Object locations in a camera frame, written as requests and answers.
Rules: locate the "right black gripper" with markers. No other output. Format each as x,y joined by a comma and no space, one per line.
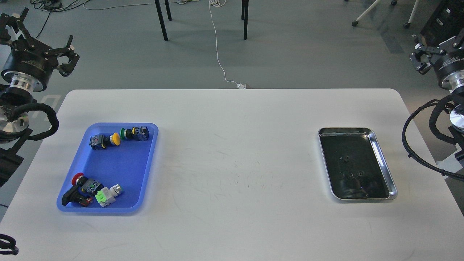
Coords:
448,67

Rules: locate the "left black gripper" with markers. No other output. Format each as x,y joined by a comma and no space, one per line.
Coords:
27,55

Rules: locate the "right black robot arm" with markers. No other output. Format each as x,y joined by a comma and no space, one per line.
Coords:
453,105

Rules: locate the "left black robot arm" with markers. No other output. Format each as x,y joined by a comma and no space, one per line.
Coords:
16,101

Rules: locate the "black equipment case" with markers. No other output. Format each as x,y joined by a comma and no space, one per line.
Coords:
446,21

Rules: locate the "black table leg left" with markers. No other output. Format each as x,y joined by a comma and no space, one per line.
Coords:
161,18

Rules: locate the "black table leg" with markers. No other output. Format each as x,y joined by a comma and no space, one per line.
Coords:
244,17
161,18

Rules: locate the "blue plastic tray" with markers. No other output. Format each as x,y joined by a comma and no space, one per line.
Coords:
127,165

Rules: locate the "steel metal tray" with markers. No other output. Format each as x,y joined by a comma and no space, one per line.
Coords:
361,145

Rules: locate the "red mushroom push button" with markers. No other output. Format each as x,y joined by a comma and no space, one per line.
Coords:
88,185

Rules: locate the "black table leg right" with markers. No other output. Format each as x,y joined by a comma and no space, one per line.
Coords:
244,17

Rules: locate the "yellow push button switch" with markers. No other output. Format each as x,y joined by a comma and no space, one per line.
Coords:
102,142

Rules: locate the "green push button switch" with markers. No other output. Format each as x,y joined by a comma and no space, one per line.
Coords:
138,133

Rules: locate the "black switch block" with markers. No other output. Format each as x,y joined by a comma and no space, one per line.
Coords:
73,195

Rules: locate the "white green selector switch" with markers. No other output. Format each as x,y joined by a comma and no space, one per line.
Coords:
107,196

